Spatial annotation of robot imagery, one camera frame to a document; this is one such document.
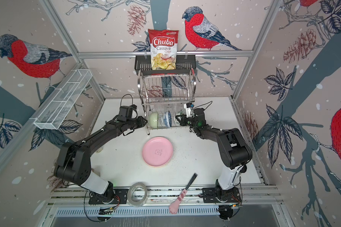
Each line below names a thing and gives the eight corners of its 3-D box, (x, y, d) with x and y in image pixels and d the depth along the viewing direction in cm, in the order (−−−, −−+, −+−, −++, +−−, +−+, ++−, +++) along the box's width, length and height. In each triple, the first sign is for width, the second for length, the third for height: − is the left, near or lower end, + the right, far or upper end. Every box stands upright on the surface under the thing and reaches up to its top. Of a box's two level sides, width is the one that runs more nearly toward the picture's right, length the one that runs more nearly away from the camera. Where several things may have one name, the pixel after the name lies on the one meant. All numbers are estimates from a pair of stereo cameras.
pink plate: (140, 166, 85) (139, 165, 83) (145, 138, 97) (144, 136, 95) (173, 166, 85) (173, 165, 83) (173, 138, 97) (173, 136, 95)
